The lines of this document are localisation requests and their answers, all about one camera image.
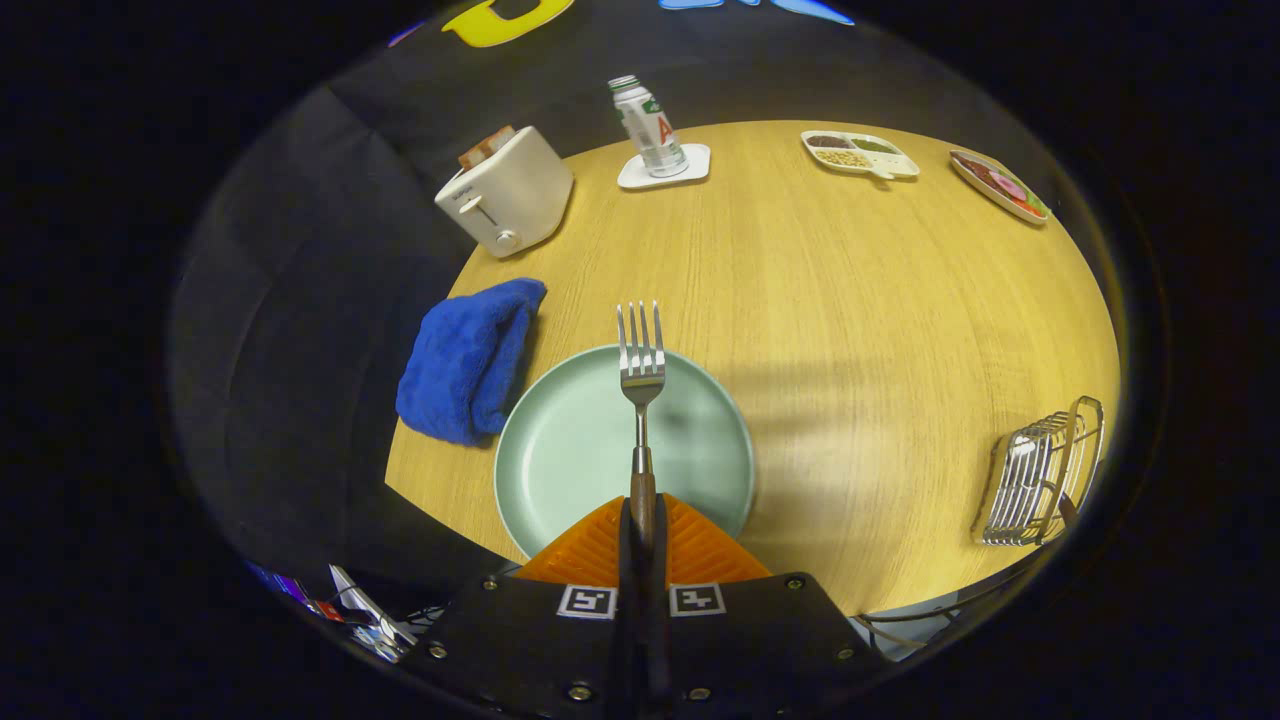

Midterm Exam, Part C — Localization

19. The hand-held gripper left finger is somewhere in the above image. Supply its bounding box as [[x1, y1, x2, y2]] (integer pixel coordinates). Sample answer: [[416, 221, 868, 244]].
[[425, 495, 641, 720]]

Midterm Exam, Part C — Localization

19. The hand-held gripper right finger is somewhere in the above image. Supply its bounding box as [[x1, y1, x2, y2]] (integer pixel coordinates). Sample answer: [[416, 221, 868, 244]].
[[645, 493, 881, 720]]

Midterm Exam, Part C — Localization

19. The metal fork wooden handle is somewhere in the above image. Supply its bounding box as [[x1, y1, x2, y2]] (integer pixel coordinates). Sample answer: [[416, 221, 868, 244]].
[[616, 301, 667, 551]]

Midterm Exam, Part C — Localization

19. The white electronic device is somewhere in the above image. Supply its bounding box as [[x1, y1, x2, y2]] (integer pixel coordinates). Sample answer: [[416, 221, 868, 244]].
[[330, 565, 419, 661]]

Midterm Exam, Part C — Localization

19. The pale green plate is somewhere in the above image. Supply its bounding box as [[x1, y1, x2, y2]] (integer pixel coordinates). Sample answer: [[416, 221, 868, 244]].
[[493, 344, 757, 561]]

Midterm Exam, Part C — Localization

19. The blue towel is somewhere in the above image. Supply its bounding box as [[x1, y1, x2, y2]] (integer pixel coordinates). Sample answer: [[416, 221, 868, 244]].
[[395, 278, 548, 447]]

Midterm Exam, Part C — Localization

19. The white toaster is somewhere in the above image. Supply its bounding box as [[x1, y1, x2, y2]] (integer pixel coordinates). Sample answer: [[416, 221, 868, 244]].
[[434, 126, 576, 260]]

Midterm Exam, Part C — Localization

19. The white square coaster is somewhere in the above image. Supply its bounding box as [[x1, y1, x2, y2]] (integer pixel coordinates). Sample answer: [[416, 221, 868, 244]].
[[616, 143, 712, 191]]

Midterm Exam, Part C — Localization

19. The white divided snack dish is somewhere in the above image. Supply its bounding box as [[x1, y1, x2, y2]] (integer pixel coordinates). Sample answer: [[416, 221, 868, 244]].
[[800, 130, 920, 181]]

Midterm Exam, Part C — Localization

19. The round plate of food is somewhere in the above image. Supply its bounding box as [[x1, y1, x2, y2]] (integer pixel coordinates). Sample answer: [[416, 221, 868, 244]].
[[948, 149, 1051, 225]]

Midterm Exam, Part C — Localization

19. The white drink bottle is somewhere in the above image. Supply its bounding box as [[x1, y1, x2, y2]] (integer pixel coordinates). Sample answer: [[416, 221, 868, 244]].
[[608, 75, 689, 179]]

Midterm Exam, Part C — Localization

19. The metal wire rack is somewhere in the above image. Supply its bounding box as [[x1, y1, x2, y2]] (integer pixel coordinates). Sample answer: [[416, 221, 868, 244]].
[[970, 396, 1105, 548]]

